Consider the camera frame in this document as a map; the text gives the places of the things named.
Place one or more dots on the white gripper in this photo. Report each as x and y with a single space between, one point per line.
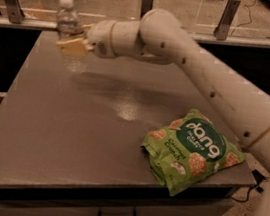
100 37

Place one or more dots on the clear plastic water bottle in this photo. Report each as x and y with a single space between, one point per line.
69 27

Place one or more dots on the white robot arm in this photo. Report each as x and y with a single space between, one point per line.
160 37

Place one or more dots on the green Dang chips bag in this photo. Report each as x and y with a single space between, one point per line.
187 151

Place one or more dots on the grey table drawer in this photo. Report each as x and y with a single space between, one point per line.
103 209

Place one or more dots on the middle metal bracket post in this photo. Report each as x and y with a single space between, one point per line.
146 6

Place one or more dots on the right metal bracket post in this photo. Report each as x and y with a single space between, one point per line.
223 27

